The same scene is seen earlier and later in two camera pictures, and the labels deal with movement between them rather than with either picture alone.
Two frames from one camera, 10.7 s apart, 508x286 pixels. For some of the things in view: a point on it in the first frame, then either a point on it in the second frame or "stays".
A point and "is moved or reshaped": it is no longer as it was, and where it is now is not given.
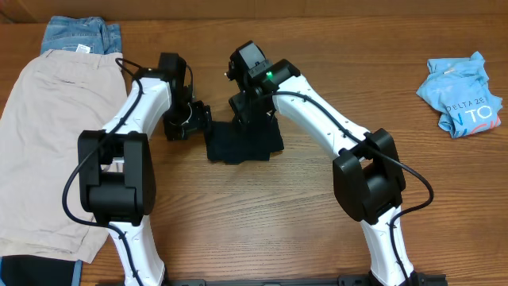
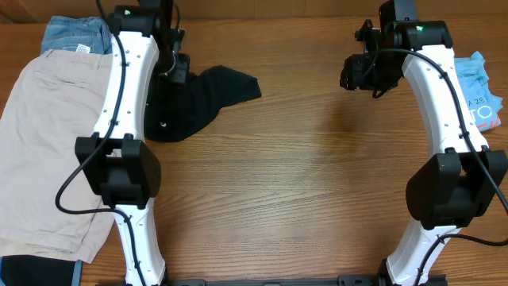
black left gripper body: (183, 118) -> (178, 70)
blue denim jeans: (85, 34) stays
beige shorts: (59, 106) stays
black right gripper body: (248, 110) -> (381, 75)
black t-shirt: (229, 144) is moved or reshaped
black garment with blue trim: (36, 270) stays
